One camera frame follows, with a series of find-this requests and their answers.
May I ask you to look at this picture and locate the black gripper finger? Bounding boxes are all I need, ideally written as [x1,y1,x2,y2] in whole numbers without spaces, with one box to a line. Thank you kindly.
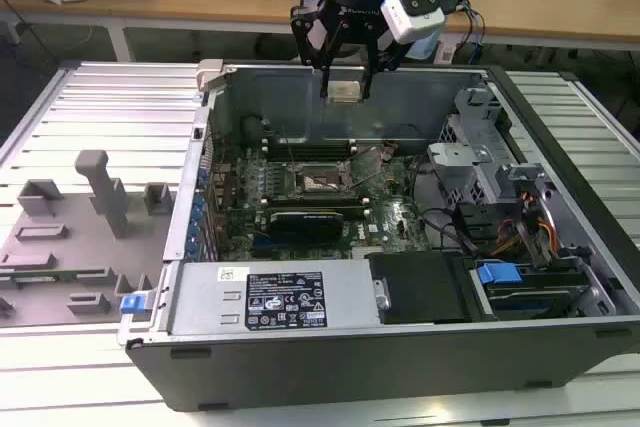
[290,0,347,100]
[359,20,402,101]

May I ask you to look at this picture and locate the silver square CPU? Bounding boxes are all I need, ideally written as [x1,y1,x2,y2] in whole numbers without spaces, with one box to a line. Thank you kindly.
[325,79,365,106]

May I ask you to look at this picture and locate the metal CPU socket cover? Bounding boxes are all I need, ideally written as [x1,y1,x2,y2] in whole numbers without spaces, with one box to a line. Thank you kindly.
[347,144,399,189]

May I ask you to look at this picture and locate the RAM slot with white clips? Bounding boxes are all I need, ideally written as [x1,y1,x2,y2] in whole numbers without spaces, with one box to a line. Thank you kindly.
[258,196,372,206]
[254,209,374,224]
[261,137,357,146]
[262,147,357,156]

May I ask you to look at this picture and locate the CPU socket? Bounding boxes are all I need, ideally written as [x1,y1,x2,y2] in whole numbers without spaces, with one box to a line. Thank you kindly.
[292,161,359,197]

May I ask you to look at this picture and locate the blue expansion slot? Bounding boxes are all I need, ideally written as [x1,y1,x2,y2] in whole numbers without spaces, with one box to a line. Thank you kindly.
[253,236,282,256]

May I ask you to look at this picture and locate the black round case speaker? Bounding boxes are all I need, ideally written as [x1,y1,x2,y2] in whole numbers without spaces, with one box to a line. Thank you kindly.
[240,115,267,148]

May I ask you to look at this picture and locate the grey metal drive cage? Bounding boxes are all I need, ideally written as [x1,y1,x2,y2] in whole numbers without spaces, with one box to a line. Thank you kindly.
[427,86,511,198]

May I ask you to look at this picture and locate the green motherboard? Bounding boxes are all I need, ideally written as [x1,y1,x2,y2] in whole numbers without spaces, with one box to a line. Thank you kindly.
[209,139,436,263]

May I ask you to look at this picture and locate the black graphics card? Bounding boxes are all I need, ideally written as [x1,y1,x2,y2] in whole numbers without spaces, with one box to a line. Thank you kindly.
[264,202,369,250]

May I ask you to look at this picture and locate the grey metal disk bay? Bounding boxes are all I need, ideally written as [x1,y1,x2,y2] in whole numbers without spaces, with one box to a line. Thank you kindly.
[492,161,561,271]

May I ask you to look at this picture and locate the silver chipset heatsink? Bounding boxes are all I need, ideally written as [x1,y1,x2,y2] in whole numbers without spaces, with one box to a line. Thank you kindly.
[349,245,384,263]

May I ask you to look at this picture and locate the black plastic shroud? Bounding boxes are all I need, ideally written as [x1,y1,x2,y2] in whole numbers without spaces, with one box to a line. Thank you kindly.
[367,250,481,326]

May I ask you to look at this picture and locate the grey power supply unit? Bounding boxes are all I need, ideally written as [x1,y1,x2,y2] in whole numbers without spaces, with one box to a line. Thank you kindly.
[167,260,384,337]

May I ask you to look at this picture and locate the hard disk in blue carrier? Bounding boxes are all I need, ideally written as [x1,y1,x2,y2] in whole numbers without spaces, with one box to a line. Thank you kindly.
[469,259,591,321]

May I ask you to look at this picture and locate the grey parts rack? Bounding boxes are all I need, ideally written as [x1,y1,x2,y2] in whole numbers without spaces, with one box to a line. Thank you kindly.
[0,149,176,329]

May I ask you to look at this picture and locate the black grey PC case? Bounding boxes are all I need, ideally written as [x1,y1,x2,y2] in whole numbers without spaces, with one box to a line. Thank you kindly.
[117,59,640,411]

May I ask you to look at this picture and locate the blue plastic latch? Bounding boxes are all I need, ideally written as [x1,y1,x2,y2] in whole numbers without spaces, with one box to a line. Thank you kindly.
[121,293,153,318]

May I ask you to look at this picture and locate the green RAM stick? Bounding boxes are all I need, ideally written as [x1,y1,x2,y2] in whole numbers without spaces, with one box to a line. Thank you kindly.
[9,270,81,285]

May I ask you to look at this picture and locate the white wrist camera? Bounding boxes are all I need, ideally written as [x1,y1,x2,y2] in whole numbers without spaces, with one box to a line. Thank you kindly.
[380,0,447,44]

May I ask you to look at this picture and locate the blue cable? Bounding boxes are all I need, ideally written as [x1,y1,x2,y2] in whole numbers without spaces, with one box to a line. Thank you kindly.
[462,0,487,48]

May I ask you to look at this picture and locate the black wire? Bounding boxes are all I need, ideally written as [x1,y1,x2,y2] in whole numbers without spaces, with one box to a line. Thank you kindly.
[409,161,476,254]

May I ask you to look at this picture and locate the silver metal bracket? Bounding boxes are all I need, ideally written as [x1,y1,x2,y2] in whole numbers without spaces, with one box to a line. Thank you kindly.
[371,276,392,312]

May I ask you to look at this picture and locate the orange yellow power wires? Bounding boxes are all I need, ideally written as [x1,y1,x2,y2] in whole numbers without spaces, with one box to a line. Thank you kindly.
[492,191,560,258]

